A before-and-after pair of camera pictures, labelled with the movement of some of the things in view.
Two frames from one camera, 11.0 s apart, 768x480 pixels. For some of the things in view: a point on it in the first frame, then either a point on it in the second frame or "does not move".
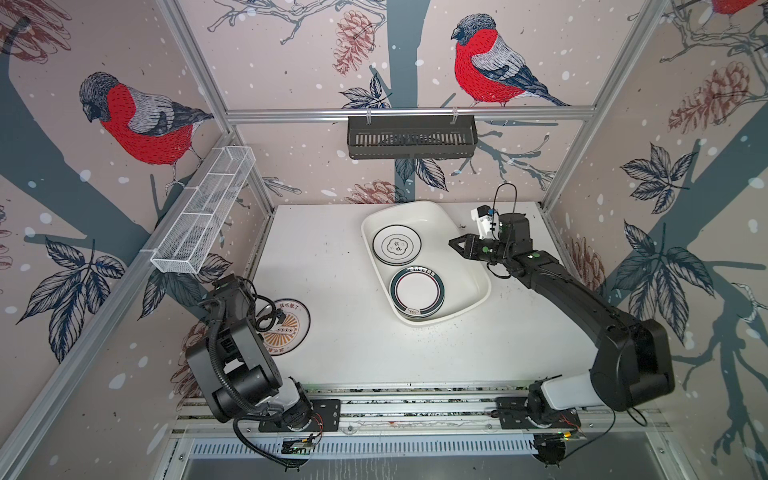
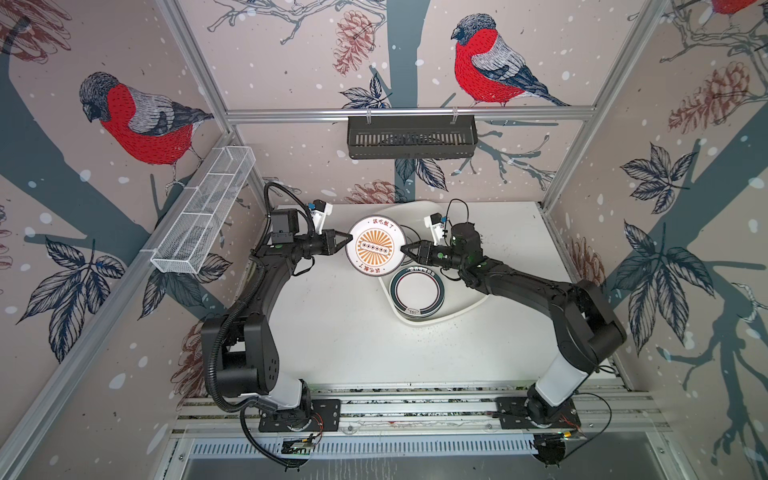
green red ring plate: x=416 y=292 does not move
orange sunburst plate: x=287 y=336 → x=375 y=247
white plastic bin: x=465 y=280 does not move
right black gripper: x=471 y=249 → x=428 y=252
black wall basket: x=411 y=139 does not move
